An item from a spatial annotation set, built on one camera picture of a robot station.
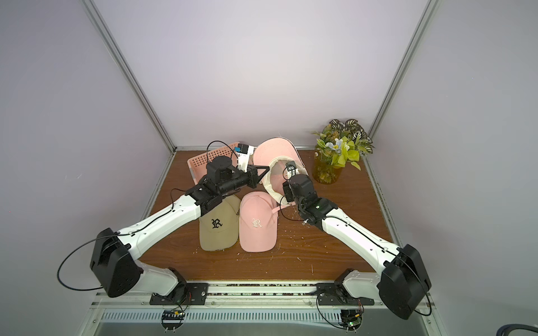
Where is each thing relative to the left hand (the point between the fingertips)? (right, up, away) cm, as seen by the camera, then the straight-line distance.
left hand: (271, 169), depth 71 cm
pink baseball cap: (-5, -22, +11) cm, 25 cm away
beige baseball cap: (-22, -24, +14) cm, 36 cm away
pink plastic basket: (-40, +1, +39) cm, 56 cm away
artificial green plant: (+30, +12, +18) cm, 37 cm away
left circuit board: (-35, -53, +1) cm, 64 cm away
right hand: (+8, -3, +8) cm, 12 cm away
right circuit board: (+28, -52, -1) cm, 59 cm away
